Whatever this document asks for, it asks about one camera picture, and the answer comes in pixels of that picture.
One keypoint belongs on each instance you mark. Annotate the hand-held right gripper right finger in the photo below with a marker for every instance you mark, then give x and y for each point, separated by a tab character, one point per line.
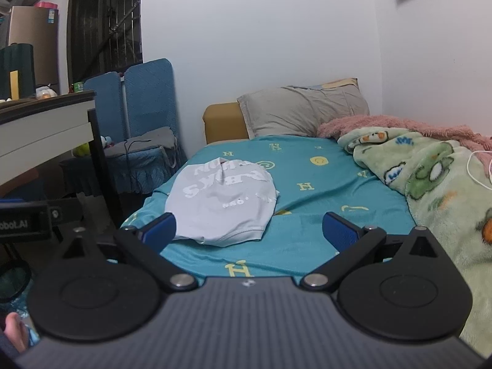
338	234

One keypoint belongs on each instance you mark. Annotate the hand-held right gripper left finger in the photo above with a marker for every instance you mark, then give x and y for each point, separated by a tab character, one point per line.
161	227

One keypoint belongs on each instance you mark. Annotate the white printed t-shirt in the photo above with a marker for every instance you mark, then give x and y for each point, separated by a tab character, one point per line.
219	207

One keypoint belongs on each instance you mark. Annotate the person's left hand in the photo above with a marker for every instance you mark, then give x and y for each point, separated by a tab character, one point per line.
16	330

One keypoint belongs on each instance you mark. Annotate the teal patterned bed sheet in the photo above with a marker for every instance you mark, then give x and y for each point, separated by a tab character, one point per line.
326	192

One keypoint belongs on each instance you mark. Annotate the grey seat cushion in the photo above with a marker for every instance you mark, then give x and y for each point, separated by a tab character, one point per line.
150	138

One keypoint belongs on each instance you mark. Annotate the white desk with black legs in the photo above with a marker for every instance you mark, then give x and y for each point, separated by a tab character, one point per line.
38	130

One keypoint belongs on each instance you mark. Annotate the green tennis ball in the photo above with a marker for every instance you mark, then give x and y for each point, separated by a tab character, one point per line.
81	150

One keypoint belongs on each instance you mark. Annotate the small blue plush toy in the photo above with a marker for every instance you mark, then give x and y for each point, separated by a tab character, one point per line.
107	141

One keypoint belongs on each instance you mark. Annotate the pink fuzzy blanket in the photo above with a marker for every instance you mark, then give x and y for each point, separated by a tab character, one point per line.
346	125

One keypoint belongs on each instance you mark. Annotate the green cartoon blanket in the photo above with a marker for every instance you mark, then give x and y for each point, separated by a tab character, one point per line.
442	184

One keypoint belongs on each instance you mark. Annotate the mustard yellow pillow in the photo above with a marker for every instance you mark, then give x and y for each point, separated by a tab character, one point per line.
225	123

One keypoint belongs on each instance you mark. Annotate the blue covered chair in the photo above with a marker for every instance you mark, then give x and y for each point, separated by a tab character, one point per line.
153	100
103	103

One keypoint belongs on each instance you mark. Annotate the grey pillow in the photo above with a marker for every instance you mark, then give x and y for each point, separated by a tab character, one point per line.
299	111

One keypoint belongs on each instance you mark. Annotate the small white figurine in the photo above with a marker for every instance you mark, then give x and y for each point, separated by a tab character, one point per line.
46	92

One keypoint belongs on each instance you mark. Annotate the green can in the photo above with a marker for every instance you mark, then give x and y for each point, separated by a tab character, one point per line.
79	87

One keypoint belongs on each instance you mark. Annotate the brown refrigerator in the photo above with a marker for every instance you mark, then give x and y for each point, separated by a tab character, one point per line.
38	46

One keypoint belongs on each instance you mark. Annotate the dark barred window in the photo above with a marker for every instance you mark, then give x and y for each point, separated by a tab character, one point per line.
96	27

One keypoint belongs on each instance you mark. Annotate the pink lid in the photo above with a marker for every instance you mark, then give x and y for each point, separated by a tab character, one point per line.
46	5

